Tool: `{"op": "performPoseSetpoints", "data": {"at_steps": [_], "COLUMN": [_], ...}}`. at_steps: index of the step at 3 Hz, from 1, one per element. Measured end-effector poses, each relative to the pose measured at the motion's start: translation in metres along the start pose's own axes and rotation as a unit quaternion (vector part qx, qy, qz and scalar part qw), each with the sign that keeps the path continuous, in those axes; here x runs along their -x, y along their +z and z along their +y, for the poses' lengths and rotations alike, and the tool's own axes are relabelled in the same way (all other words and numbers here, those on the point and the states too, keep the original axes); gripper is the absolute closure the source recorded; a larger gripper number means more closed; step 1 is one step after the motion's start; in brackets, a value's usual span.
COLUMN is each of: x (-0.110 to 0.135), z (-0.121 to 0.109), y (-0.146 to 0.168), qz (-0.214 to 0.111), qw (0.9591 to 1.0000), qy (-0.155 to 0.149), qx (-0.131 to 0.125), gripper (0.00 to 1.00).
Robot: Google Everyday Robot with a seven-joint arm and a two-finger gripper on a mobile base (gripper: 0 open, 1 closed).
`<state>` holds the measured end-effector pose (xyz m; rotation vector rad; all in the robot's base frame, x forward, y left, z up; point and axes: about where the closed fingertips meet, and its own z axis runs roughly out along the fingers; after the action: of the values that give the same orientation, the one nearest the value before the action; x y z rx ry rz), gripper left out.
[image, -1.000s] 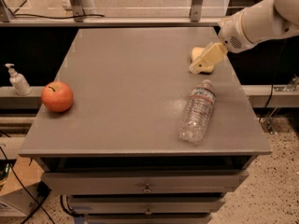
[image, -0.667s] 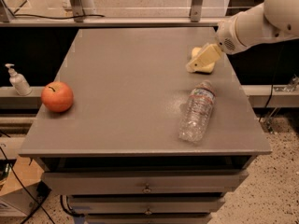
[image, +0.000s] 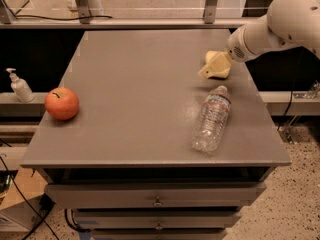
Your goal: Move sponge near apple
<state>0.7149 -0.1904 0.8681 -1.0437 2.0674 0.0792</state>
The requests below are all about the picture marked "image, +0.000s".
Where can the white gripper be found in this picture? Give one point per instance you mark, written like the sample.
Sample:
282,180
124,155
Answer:
237,49

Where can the yellow sponge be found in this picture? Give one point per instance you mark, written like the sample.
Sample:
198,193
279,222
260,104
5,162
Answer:
216,61

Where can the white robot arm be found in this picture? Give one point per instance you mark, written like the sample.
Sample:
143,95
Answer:
287,24

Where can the red apple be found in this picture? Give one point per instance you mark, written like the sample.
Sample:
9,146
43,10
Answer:
62,103

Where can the clear plastic water bottle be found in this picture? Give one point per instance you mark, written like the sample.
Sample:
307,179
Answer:
211,120

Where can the grey drawer cabinet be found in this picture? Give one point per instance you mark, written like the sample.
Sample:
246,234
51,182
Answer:
139,98

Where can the top grey drawer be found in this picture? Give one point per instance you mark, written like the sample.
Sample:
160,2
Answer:
158,195

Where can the grey drawer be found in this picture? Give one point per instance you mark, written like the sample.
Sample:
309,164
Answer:
158,195
164,234
157,219

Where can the middle grey drawer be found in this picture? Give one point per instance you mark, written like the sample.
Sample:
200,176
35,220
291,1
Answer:
157,219

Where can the white pump dispenser bottle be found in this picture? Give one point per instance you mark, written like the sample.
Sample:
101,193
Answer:
20,87

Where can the bottom grey drawer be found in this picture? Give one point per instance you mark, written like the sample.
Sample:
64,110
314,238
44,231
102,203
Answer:
164,234

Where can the cardboard box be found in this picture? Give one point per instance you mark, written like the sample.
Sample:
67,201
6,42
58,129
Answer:
16,209

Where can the grey back rail shelf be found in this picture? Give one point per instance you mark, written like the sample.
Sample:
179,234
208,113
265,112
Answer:
100,23

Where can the right metal bracket post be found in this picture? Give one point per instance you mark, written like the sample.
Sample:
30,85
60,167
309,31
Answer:
209,13

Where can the metal bracket post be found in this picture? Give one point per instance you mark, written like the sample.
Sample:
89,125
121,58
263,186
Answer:
209,13
83,11

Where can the left metal bracket post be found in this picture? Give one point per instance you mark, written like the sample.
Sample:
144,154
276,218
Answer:
83,11

